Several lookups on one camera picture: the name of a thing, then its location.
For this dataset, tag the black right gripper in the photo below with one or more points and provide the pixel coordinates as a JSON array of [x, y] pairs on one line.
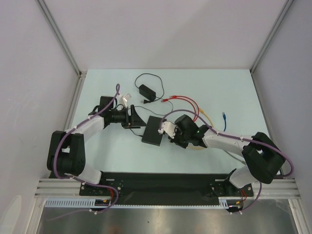
[[180, 140]]

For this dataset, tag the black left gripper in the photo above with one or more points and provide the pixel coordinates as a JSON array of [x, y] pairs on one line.
[[135, 121]]

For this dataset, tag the black network switch box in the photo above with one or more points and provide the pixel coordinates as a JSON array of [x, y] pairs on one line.
[[151, 134]]

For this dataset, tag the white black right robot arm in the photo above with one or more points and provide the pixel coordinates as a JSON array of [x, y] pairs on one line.
[[263, 161]]

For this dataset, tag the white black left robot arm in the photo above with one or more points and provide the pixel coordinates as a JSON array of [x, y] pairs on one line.
[[67, 156]]

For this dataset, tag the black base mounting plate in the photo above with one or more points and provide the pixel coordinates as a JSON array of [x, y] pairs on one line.
[[146, 189]]

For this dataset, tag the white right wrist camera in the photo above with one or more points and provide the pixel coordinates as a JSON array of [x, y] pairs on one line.
[[168, 128]]

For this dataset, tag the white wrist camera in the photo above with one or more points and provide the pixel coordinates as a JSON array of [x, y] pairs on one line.
[[123, 99], [168, 128]]

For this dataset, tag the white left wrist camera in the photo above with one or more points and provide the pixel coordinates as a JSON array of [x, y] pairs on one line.
[[123, 99]]

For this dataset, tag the left aluminium frame post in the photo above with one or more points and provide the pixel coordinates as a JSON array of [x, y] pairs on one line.
[[43, 7]]

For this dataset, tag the aluminium frame post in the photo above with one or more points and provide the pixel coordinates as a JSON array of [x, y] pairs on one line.
[[43, 7], [286, 8]]

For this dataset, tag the white slotted cable duct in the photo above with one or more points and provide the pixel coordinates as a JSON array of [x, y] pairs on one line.
[[92, 203]]

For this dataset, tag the aluminium front frame rail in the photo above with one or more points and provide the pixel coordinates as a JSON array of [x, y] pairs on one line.
[[278, 189]]

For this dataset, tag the right aluminium frame post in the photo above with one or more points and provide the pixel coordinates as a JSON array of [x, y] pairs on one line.
[[286, 8]]

